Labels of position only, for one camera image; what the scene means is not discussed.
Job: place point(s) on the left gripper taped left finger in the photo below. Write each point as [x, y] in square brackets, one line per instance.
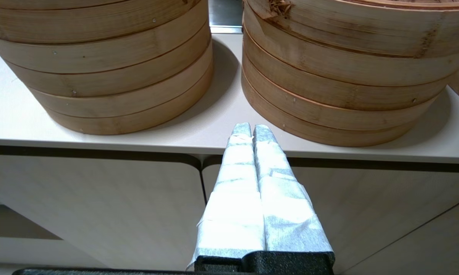
[233, 198]

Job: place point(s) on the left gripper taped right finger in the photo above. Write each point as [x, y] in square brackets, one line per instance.
[286, 214]

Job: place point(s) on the white cabinet door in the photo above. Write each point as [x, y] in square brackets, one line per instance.
[99, 198]
[424, 248]
[367, 198]

